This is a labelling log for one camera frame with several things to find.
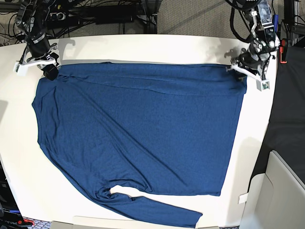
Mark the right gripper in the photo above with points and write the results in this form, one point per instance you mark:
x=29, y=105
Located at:
x=40, y=49

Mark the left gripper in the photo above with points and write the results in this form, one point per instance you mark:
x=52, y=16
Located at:
x=256, y=64

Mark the blue long-sleeve T-shirt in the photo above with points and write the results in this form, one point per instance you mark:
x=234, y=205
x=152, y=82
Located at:
x=161, y=129

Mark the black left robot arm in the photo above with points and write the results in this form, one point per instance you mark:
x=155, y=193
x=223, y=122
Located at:
x=263, y=40

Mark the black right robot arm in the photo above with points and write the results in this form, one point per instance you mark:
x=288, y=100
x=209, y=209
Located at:
x=31, y=20

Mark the red and black clamp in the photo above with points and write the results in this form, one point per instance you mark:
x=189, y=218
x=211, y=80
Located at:
x=283, y=50

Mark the black power strip bar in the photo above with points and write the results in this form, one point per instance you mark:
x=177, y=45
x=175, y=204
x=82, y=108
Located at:
x=111, y=20

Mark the white plastic bin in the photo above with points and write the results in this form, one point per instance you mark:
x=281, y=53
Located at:
x=276, y=199

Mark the grey cardboard box edge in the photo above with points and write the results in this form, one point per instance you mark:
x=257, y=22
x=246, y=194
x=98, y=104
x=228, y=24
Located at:
x=60, y=225

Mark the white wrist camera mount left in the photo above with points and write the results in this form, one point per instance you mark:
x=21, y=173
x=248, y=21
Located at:
x=261, y=84

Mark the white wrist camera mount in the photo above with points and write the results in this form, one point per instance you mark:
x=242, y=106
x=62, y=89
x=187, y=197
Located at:
x=21, y=67
x=261, y=84

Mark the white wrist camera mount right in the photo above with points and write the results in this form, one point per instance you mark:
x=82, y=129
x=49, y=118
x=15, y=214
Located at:
x=21, y=67

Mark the blue handled tool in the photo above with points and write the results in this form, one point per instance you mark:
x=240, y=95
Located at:
x=275, y=22

